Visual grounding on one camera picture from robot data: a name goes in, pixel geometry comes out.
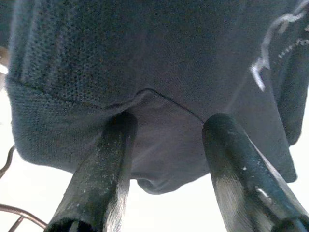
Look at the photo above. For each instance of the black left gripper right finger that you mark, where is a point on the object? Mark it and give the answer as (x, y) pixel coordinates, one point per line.
(236, 169)

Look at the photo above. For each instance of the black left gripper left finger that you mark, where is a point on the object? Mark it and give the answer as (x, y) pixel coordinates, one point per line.
(103, 169)

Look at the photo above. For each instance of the black fonemax t-shirt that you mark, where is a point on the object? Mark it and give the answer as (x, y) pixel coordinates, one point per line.
(154, 60)

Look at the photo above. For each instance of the marble-pattern folding table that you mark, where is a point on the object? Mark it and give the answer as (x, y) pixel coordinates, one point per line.
(9, 206)

